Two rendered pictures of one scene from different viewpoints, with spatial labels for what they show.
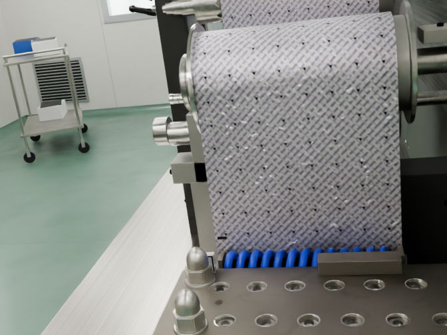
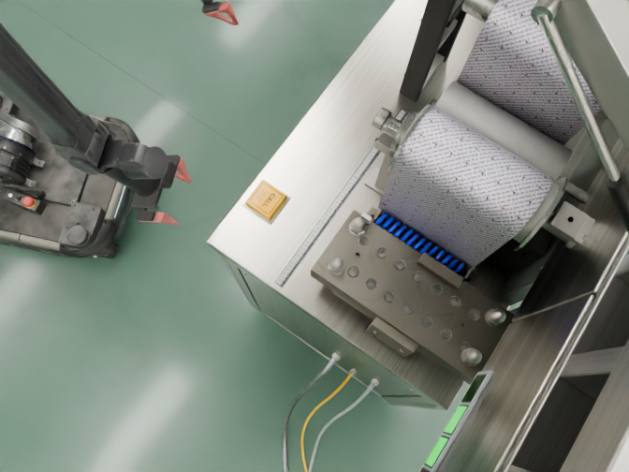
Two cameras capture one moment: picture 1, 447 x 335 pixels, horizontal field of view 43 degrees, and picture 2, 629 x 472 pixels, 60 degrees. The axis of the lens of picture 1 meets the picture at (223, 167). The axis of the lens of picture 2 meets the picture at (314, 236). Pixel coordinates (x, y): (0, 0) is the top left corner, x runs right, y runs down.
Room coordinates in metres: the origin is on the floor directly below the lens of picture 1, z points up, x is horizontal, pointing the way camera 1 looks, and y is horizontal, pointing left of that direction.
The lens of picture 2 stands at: (0.26, 0.02, 2.13)
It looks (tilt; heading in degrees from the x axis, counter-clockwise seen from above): 74 degrees down; 19
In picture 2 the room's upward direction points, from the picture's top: 3 degrees clockwise
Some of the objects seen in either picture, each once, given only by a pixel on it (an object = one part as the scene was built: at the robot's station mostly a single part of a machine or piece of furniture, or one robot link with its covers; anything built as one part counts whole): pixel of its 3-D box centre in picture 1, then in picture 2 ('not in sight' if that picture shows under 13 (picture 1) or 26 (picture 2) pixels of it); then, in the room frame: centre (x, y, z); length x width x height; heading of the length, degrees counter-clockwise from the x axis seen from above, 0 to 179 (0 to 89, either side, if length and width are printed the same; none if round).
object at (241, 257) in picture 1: (308, 262); (421, 244); (0.64, -0.09, 1.03); 0.21 x 0.04 x 0.03; 78
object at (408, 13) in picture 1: (406, 62); (539, 214); (0.69, -0.24, 1.25); 0.15 x 0.01 x 0.15; 168
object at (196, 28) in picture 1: (203, 81); (412, 136); (0.75, 0.01, 1.25); 0.15 x 0.01 x 0.15; 168
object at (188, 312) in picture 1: (187, 308); (336, 264); (0.52, 0.06, 1.05); 0.04 x 0.04 x 0.04
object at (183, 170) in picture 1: (200, 210); (388, 156); (0.79, 0.04, 1.05); 0.06 x 0.05 x 0.31; 78
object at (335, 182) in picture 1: (302, 191); (434, 223); (0.66, -0.09, 1.11); 0.23 x 0.01 x 0.18; 78
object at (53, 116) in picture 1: (47, 95); not in sight; (5.36, 1.55, 0.51); 0.91 x 0.58 x 1.02; 12
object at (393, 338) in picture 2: not in sight; (390, 338); (0.44, -0.10, 0.97); 0.10 x 0.03 x 0.11; 78
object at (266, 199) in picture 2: not in sight; (266, 199); (0.64, 0.27, 0.91); 0.07 x 0.07 x 0.02; 78
